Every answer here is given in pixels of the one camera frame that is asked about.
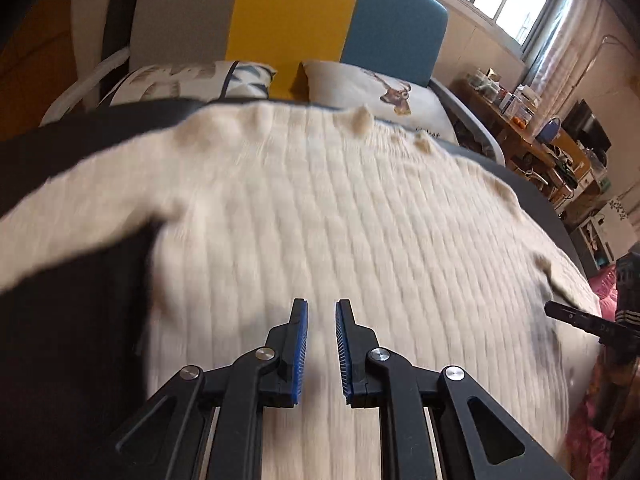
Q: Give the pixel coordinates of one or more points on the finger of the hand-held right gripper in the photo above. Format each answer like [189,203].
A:
[575,317]

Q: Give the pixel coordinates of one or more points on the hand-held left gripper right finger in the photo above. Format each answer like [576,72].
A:
[342,350]

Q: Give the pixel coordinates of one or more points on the black leather seat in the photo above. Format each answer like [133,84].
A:
[50,360]

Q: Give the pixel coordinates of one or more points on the cream knitted sweater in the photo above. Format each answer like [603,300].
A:
[350,210]

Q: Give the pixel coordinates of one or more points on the black monitor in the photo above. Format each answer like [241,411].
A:
[587,127]

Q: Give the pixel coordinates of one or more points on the white curved rail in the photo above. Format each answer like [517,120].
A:
[75,92]

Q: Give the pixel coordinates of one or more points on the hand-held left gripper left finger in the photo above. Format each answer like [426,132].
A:
[299,350]

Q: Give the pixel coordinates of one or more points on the grey yellow blue headboard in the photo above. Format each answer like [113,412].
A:
[290,20]

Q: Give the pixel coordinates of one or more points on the pink blanket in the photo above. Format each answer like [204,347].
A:
[592,440]

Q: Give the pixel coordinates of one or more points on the cluttered wooden desk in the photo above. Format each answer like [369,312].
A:
[510,125]

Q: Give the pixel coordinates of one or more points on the leaf patterned pillow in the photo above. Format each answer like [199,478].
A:
[190,80]

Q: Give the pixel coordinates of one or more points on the grey bed frame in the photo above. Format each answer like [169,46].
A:
[480,125]

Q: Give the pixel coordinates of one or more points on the white cabinet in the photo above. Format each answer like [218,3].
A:
[607,230]

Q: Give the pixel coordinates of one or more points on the sheer curtain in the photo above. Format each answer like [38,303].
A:
[565,45]

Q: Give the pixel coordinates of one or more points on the white deer print pillow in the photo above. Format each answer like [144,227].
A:
[360,90]

